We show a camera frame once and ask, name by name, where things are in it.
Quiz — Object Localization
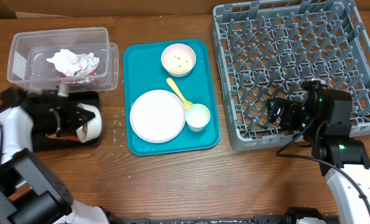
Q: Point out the black tray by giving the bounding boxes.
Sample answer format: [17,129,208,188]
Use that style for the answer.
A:
[22,91,101,151]

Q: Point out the yellow plastic spoon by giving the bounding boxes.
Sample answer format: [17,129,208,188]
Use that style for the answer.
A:
[166,78,193,110]

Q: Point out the white napkin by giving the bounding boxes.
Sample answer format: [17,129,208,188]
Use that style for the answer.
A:
[46,49,100,77]

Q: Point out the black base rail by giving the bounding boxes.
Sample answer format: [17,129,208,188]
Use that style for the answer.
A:
[102,207,340,224]

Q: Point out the white bowl with brown food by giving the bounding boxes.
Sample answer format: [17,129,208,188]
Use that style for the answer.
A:
[76,103,102,143]

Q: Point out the red snack wrapper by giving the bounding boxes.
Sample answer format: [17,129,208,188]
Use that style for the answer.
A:
[60,71,96,85]

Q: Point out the clear plastic bin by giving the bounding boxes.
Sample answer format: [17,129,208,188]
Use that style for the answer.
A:
[7,27,119,92]

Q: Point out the pink bowl with rice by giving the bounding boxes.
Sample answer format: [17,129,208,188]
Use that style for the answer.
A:
[161,43,197,77]

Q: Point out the grey dish rack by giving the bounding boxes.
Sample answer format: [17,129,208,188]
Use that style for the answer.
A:
[211,0,370,151]

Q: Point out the large white plate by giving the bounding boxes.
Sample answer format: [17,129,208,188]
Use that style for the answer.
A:
[129,90,185,143]

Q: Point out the white mint cup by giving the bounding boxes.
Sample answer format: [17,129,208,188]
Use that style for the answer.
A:
[185,104,211,132]

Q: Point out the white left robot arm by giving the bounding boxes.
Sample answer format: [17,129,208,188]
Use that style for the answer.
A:
[0,86,119,224]

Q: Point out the teal plastic tray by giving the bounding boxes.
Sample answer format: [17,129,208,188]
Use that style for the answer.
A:
[123,39,221,156]

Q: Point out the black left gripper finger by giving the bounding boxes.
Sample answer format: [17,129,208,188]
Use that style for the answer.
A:
[68,105,95,123]
[55,119,85,138]

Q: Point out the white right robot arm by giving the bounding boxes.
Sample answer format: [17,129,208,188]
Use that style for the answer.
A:
[266,80,370,223]

